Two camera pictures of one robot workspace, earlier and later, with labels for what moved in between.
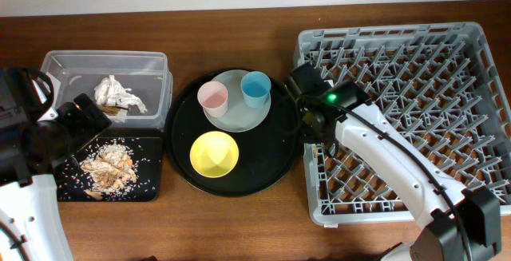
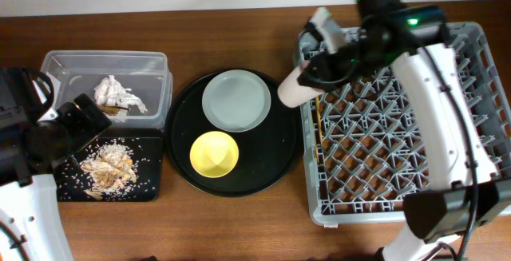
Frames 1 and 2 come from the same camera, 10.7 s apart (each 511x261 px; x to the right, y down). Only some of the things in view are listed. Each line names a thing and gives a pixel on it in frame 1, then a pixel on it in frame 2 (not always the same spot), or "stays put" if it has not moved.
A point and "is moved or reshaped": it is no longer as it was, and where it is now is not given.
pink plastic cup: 213,96 is moved or reshaped
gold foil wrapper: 112,110 stays put
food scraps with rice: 110,169 stays put
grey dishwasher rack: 437,84 stays put
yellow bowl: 214,154 stays put
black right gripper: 306,128 → 328,79
